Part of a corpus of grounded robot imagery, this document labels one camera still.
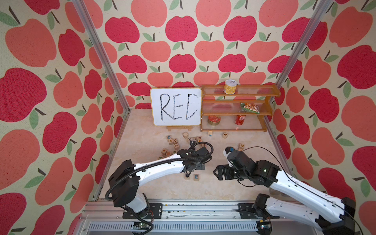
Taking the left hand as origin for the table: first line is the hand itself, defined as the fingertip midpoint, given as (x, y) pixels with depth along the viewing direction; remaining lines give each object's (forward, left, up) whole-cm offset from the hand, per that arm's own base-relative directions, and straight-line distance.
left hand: (197, 166), depth 80 cm
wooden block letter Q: (+25, +19, -7) cm, 32 cm away
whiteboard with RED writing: (+39, +16, +9) cm, 43 cm away
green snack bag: (+36, -36, +12) cm, 52 cm away
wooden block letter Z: (+17, +13, -7) cm, 22 cm away
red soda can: (+36, -33, -1) cm, 49 cm away
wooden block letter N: (+26, -21, -6) cm, 34 cm away
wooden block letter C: (+21, +14, -6) cm, 26 cm away
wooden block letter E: (-4, 0, -6) cm, 7 cm away
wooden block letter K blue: (+29, -11, -7) cm, 31 cm away
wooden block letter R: (-3, +6, -9) cm, 12 cm away
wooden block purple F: (+24, -3, -7) cm, 25 cm away
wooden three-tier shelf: (+56, -17, -1) cm, 58 cm away
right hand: (-6, -11, +5) cm, 14 cm away
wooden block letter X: (+23, +4, -6) cm, 24 cm away
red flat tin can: (+38, -14, -3) cm, 41 cm away
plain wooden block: (+27, +7, -8) cm, 29 cm away
